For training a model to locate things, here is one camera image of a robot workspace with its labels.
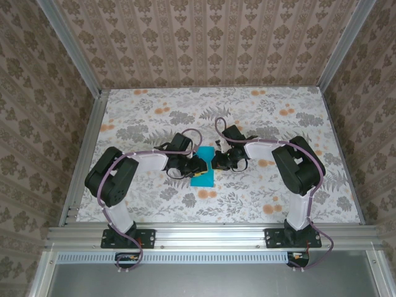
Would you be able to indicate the aluminium table side rail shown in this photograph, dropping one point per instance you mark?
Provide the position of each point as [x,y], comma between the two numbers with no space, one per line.
[94,123]
[335,139]

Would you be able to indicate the aluminium frame post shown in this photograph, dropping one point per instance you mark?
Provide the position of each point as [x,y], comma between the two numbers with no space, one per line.
[71,49]
[346,43]

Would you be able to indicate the blue cloth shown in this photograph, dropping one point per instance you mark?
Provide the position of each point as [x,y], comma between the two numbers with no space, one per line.
[205,181]

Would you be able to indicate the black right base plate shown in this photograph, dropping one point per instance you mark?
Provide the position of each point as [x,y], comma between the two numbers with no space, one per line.
[272,238]

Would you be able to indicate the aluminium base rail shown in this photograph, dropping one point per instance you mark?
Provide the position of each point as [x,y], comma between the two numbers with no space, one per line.
[210,236]

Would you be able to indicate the grey metal panel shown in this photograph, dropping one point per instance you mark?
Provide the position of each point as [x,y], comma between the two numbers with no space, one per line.
[210,281]

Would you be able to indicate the aluminium lower frame bar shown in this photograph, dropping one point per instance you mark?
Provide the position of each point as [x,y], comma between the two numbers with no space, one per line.
[43,275]
[382,275]

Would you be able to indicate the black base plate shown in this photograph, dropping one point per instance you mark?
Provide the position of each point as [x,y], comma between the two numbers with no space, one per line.
[272,238]
[148,238]

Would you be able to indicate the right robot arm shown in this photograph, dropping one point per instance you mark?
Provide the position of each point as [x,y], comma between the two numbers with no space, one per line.
[300,170]

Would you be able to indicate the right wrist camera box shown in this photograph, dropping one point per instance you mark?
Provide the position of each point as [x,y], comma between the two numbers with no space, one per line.
[220,144]

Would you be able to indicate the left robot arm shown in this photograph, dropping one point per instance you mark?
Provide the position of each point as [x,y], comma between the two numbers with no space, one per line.
[108,182]

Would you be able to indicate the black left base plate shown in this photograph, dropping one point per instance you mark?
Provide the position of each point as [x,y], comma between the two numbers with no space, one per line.
[148,238]

